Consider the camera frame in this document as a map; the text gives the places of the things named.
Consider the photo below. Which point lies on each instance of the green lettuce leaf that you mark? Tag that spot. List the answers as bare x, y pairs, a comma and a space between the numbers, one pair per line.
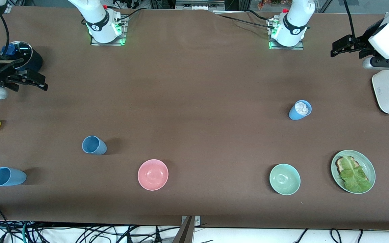
355, 177

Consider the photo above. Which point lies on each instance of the orange red decoration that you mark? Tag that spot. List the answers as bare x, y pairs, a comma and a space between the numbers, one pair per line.
265, 3

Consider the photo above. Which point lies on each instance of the brown table cloth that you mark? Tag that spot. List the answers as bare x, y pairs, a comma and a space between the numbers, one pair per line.
194, 101

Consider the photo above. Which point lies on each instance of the silver metal bracket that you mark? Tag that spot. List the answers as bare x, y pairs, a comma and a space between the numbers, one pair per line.
198, 221

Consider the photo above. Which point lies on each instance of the white crumpled paper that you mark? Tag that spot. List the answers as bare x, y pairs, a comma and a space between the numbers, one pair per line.
301, 108

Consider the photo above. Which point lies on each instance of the metal frame rail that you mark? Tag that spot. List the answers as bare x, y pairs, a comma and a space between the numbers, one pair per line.
199, 6

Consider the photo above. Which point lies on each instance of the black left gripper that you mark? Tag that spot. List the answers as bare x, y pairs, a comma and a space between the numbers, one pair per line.
362, 40

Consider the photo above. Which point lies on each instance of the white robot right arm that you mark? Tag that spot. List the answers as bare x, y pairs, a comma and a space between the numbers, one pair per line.
96, 20

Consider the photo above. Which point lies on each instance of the pink bowl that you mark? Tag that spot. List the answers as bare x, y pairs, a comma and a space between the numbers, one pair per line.
153, 174

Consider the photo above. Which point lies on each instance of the dark blue cup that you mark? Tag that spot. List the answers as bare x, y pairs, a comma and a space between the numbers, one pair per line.
93, 145

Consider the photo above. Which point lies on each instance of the light blue cup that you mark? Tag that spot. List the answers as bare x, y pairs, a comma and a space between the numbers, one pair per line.
12, 177
294, 115

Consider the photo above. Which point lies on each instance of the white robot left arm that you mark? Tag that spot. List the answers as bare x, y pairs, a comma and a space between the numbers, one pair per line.
295, 23

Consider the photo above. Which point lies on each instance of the mint green bowl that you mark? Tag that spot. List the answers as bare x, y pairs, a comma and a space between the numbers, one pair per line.
284, 179

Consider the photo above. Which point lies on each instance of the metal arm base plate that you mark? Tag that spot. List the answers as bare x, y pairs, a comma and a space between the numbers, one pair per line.
123, 33
299, 48

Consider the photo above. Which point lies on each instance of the dark metal bar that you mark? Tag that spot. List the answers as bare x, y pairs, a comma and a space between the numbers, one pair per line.
185, 233

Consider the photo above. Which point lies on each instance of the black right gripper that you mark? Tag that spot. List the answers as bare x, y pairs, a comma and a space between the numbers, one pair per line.
2, 75

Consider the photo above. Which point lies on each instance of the green plate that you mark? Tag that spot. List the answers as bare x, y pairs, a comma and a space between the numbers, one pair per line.
367, 165

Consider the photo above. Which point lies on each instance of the toast slice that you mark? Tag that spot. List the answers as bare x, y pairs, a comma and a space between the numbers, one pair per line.
339, 164

